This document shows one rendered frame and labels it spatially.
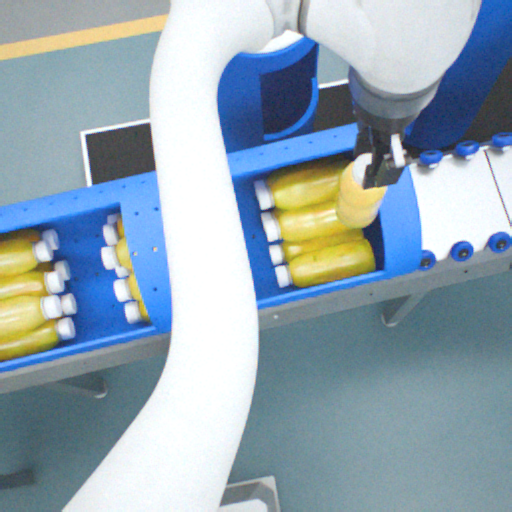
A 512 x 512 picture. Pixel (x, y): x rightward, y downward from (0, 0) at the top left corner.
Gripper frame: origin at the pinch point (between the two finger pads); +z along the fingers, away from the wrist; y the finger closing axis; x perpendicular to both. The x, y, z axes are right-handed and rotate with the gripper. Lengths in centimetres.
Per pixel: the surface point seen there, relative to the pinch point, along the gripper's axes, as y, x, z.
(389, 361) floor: -15, -17, 144
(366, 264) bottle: -5.1, -1.7, 38.1
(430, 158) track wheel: 15, -21, 46
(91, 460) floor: -23, 84, 143
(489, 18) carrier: 47, -46, 57
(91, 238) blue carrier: 15, 48, 44
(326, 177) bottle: 10.4, 1.9, 31.3
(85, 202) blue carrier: 13.1, 42.6, 22.5
